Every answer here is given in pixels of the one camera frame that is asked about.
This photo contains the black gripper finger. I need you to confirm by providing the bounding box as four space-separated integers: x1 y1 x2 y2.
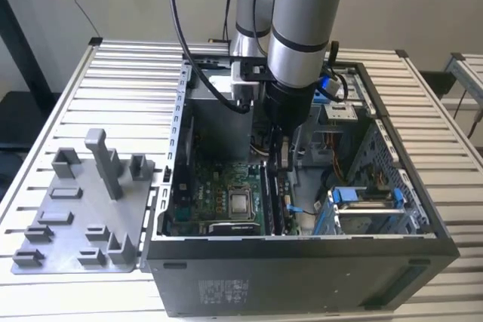
268 125 283 172
281 127 294 173

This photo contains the blue plastic drive latch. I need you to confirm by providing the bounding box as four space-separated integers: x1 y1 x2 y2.
311 90 334 105

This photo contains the green motherboard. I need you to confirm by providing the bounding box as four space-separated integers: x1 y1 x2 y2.
165 125 303 238

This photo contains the metal CPU socket cover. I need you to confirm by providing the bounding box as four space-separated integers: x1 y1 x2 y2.
225 185 256 222

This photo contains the grey metal drive cage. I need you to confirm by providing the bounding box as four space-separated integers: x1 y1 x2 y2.
292 69 374 167

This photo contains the grey power supply unit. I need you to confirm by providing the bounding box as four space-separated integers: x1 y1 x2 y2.
186 72 254 163

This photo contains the silver CPU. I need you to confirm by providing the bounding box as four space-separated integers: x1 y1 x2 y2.
230 194 251 216

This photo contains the blue disk carrier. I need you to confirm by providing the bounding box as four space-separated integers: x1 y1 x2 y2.
312 185 420 237

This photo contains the black graphics card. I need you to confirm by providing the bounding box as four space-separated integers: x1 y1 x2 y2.
208 222 262 237

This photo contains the black PC case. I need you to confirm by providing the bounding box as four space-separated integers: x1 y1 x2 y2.
140 52 460 318

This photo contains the metal slat side table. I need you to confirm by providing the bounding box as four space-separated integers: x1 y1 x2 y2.
444 52 483 112

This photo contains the grey parts rack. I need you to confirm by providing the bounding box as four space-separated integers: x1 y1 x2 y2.
9 128 156 277

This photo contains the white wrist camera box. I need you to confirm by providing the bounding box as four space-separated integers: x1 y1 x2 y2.
229 61 262 101

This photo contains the orange wire bundle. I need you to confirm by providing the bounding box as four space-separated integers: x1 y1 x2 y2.
327 131 346 187

